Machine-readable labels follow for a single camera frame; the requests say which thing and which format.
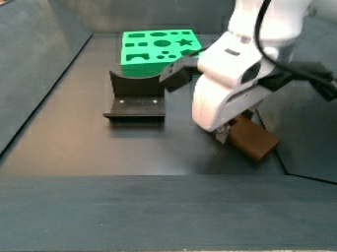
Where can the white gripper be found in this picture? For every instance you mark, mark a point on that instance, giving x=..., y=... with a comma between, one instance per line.
x=232, y=66

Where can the dark grey curved stand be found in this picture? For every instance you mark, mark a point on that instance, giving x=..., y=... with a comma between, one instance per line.
x=138, y=98

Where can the brown square-circle object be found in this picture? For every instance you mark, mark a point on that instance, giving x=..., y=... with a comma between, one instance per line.
x=250, y=138

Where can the green foam shape fixture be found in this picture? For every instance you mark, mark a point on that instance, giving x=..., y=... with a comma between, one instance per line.
x=150, y=50

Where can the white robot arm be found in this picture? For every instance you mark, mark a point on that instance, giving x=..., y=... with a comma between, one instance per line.
x=259, y=41

